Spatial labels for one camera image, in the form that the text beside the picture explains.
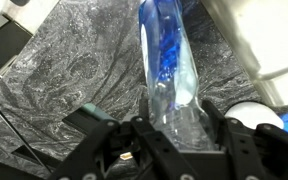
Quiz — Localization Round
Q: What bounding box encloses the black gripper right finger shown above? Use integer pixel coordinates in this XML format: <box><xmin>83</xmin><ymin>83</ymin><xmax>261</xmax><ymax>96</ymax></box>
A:
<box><xmin>201</xmin><ymin>99</ymin><xmax>288</xmax><ymax>180</ymax></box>

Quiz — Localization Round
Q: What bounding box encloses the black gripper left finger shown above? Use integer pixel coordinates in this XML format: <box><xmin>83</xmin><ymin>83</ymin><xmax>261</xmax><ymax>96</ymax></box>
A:
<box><xmin>48</xmin><ymin>96</ymin><xmax>202</xmax><ymax>180</ymax></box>

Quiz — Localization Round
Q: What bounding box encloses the blue dishwashing liquid bottle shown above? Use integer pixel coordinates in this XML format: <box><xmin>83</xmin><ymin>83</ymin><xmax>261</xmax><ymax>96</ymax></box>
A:
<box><xmin>137</xmin><ymin>0</ymin><xmax>219</xmax><ymax>152</ymax></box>

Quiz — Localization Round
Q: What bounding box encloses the white bowl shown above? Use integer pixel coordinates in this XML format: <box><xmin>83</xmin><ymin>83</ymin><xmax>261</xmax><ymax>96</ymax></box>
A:
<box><xmin>223</xmin><ymin>101</ymin><xmax>285</xmax><ymax>132</ymax></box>

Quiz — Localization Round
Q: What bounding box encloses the stainless steel sink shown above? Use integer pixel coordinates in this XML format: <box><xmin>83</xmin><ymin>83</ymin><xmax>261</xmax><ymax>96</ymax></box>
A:
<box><xmin>199</xmin><ymin>0</ymin><xmax>288</xmax><ymax>107</ymax></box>

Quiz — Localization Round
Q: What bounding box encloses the black cabinet front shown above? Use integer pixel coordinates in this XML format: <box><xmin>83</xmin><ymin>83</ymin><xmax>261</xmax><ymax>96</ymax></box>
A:
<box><xmin>0</xmin><ymin>19</ymin><xmax>34</xmax><ymax>97</ymax></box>

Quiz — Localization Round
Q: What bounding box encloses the thin black cable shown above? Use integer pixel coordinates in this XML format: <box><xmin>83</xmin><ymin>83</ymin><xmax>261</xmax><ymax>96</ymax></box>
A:
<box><xmin>0</xmin><ymin>94</ymin><xmax>53</xmax><ymax>175</ymax></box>

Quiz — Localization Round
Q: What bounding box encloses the silver cabinet handle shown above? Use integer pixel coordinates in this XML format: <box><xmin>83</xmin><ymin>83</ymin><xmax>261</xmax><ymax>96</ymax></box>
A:
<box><xmin>0</xmin><ymin>54</ymin><xmax>19</xmax><ymax>90</ymax></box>

